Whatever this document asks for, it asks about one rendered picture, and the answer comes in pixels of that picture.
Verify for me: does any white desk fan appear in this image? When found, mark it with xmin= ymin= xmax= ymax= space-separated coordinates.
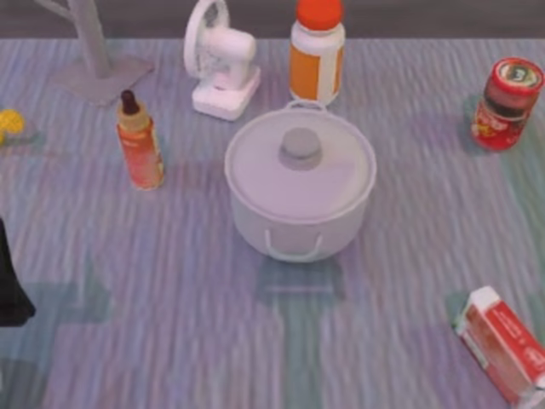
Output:
xmin=183 ymin=0 xmax=261 ymax=122

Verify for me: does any orange dropper bottle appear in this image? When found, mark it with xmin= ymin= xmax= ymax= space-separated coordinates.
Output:
xmin=116 ymin=89 xmax=166 ymax=191

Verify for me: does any white kitchen pot with lid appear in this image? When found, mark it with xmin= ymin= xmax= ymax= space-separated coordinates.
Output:
xmin=224 ymin=101 xmax=378 ymax=263

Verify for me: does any red and white carton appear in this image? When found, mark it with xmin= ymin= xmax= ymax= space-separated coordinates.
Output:
xmin=453 ymin=285 xmax=545 ymax=408

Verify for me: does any yellow round object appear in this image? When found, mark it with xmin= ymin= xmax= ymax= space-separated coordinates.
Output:
xmin=0 ymin=109 xmax=26 ymax=145

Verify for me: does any white bottle with orange cap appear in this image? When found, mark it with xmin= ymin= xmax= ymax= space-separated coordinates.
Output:
xmin=289 ymin=0 xmax=346 ymax=107

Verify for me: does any grey tree-shaped stand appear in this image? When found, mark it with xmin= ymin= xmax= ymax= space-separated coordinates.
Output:
xmin=33 ymin=0 xmax=156 ymax=106

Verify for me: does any red can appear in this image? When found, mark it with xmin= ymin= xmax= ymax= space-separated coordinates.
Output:
xmin=471 ymin=57 xmax=545 ymax=152

